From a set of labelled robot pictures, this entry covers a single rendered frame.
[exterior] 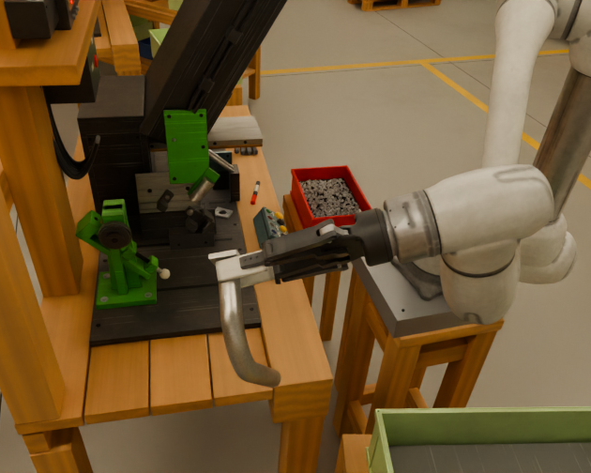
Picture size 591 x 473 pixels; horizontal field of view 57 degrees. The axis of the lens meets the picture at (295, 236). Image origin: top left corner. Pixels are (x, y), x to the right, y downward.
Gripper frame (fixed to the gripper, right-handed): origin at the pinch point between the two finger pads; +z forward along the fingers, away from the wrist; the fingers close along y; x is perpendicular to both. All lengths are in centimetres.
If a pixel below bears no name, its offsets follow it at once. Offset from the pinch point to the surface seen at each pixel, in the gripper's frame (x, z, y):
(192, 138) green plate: -66, 21, -52
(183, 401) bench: 5, 31, -50
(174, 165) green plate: -61, 29, -56
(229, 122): -83, 14, -72
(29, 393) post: 1, 56, -32
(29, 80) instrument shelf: -49, 35, -1
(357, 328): -16, -9, -106
